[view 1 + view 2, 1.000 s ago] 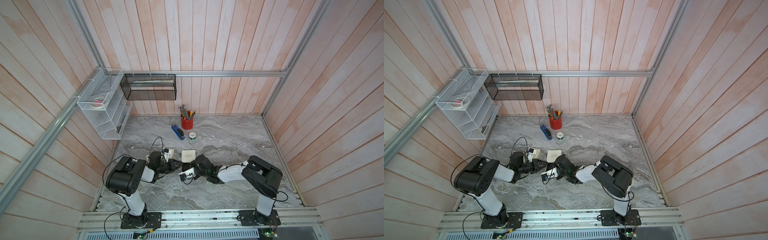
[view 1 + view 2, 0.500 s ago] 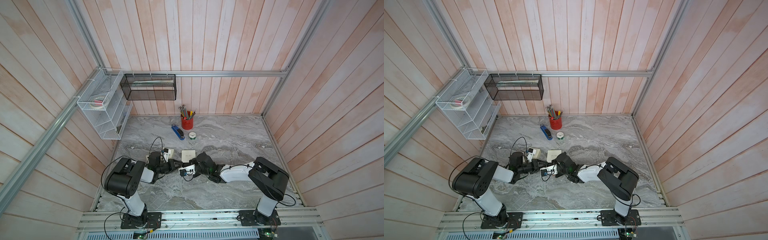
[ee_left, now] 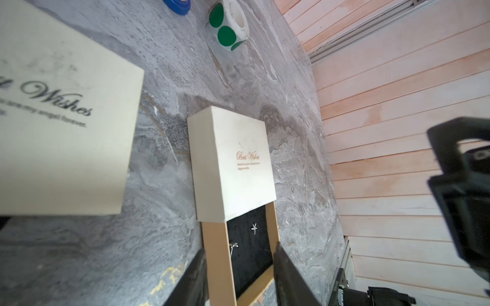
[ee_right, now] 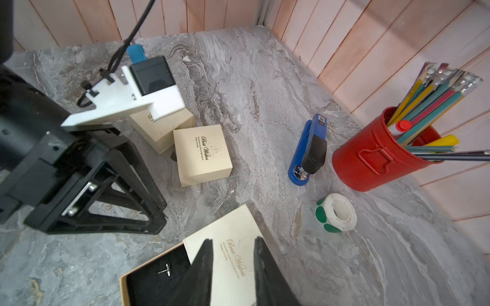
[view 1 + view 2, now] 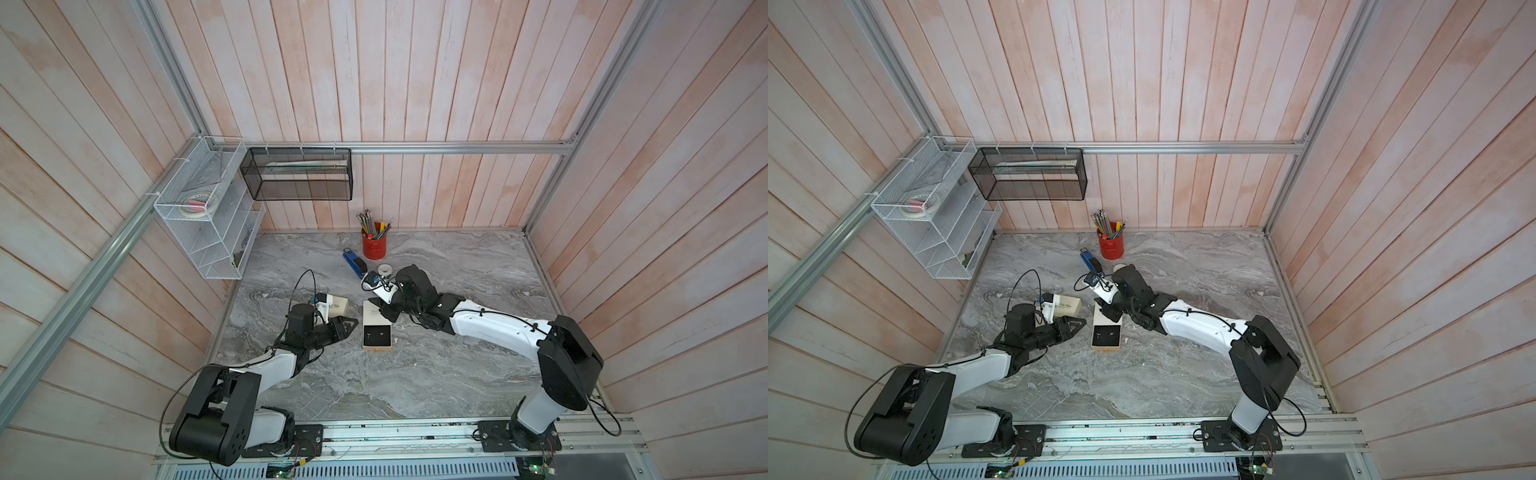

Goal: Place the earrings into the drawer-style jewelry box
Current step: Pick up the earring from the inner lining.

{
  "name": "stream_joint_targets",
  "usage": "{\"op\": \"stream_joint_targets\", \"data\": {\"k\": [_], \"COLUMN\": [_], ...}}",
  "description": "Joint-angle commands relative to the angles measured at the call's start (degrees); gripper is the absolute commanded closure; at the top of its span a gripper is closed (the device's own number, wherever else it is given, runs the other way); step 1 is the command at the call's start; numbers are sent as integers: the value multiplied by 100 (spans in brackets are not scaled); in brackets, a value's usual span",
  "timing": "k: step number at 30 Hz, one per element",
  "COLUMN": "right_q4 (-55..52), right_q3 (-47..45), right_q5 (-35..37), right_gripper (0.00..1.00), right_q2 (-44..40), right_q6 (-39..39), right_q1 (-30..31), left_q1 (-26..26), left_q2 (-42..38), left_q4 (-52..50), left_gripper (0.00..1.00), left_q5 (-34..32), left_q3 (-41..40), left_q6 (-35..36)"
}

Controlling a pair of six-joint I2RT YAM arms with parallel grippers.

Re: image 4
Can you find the large cream jewelry box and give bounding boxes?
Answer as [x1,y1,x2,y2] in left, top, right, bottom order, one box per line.
[120,205,262,305]

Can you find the silver star earring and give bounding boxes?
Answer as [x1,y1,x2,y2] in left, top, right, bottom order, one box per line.
[157,263,171,277]

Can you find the pens in cup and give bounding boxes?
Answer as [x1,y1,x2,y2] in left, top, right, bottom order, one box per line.
[386,62,489,162]

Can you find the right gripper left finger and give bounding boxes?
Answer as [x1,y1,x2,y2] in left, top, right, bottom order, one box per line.
[167,239,214,305]

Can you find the small cream jewelry box front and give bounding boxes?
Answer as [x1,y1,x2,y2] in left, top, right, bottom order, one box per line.
[128,108,195,154]

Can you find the red pen holder cup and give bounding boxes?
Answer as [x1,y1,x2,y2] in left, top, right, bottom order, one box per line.
[332,107,436,192]

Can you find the green sticker roll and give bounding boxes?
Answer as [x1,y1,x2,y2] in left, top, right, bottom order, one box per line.
[315,193,357,233]

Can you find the blue stapler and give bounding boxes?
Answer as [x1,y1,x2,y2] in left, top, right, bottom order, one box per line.
[288,113,327,186]

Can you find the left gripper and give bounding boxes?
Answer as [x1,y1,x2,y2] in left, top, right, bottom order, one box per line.
[1,67,167,235]

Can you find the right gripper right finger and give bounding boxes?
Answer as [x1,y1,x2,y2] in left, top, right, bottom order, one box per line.
[253,237,300,305]

